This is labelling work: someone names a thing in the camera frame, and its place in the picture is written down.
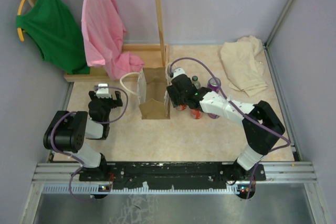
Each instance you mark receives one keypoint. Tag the green tank top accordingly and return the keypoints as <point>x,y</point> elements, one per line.
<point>52,27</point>

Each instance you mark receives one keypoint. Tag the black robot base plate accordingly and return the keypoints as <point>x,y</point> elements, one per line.
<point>171,175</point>

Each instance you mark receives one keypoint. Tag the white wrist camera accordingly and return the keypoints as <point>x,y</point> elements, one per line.
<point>102,91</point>
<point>176,72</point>

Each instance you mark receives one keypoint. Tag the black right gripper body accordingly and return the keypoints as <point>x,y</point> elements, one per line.
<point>181,98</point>

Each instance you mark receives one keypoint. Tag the pink t-shirt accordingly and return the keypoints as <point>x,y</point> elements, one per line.
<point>103,32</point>

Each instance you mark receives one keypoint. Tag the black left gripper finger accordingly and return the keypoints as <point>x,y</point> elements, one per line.
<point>117,101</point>
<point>92,95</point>

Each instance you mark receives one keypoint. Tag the green-capped Chang soda bottle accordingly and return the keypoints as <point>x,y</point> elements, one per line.
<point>196,82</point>

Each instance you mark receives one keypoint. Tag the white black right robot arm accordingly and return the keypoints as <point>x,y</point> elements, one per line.
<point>261,125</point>

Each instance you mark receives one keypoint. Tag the beige folded cloth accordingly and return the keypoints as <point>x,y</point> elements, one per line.
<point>242,69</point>

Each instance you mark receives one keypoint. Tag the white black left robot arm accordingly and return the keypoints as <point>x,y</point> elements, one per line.
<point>67,132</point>

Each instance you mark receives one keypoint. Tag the wooden clothes rack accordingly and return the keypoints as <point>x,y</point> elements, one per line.
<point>153,55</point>

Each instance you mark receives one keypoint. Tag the aluminium frame rail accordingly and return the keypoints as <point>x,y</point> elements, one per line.
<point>61,177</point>

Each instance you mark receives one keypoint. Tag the red Coke can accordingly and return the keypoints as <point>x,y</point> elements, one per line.
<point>181,107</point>
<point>196,114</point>

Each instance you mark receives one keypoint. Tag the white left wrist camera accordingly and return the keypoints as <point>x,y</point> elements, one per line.
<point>102,91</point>

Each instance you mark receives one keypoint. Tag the canvas bag with rope handles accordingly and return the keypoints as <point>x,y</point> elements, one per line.
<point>154,102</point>

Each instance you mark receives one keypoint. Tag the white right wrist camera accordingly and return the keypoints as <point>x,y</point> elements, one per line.
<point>176,72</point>

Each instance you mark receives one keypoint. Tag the purple Fanta soda can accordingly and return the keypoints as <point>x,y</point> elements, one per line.
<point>214,84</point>

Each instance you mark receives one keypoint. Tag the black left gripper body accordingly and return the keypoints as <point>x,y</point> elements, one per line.
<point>108,104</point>

